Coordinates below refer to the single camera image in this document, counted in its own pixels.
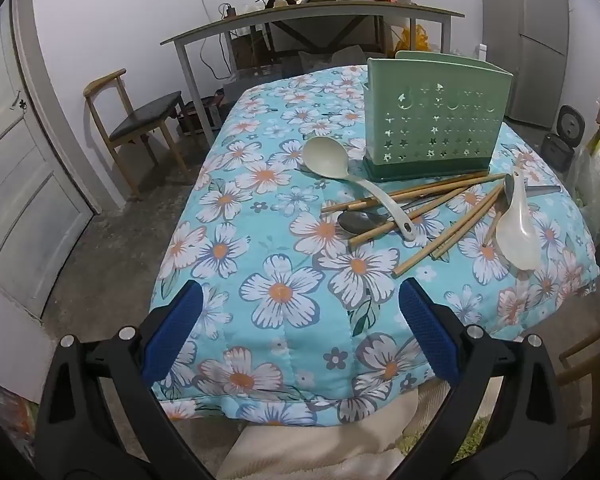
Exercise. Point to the green plastic utensil holder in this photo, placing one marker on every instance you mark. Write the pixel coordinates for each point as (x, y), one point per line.
(430, 110)

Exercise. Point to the silver refrigerator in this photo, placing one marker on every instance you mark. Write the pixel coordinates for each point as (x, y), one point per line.
(535, 60)

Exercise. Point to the grey metal table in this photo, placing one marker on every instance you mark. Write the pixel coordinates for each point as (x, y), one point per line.
(300, 15)

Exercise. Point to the black rice cooker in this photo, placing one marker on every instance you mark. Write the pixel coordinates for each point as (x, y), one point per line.
(560, 150)

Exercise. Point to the beige plastic ladle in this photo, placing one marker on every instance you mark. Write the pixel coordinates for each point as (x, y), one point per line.
(325, 157)

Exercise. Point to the white panel door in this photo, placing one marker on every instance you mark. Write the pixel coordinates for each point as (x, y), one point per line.
(25, 185)

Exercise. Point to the pile of bamboo chopsticks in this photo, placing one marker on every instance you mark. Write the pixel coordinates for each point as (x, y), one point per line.
(455, 183)

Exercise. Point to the cream fleece garment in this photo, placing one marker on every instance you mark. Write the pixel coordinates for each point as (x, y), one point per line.
(305, 450)

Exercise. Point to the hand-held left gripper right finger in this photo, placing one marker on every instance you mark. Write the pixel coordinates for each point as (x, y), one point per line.
(430, 330)

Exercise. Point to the floral blue blanket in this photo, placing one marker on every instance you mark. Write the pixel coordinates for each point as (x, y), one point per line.
(280, 290)

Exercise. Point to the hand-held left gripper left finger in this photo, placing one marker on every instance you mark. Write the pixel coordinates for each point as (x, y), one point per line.
(175, 330)

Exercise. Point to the metal spoon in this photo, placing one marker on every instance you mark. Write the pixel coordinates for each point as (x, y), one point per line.
(360, 222)

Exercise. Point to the yellow plastic bag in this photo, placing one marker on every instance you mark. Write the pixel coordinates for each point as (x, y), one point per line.
(410, 40)

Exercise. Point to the black power adapter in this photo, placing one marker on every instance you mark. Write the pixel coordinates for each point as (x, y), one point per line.
(227, 11)

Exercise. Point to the wooden chair black seat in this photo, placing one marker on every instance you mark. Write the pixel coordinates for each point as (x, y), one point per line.
(140, 115)

